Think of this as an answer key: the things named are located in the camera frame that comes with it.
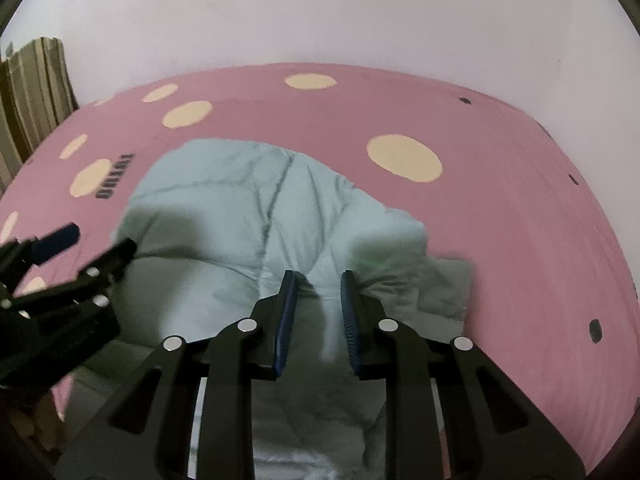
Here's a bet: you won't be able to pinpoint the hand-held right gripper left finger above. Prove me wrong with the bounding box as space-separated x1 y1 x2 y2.
56 270 301 480

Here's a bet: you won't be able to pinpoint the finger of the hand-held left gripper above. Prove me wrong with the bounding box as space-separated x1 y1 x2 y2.
0 222 82 297
10 237 139 322

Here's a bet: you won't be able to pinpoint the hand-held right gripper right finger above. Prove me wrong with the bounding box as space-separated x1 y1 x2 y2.
340 270 587 480

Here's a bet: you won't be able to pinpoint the light green puffer jacket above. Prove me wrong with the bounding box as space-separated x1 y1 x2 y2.
65 139 476 480

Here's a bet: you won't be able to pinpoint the striped curtain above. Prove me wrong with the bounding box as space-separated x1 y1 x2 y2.
0 37 81 193

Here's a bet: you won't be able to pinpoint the pink bed sheet yellow dots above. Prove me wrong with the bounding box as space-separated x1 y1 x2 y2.
0 62 640 476

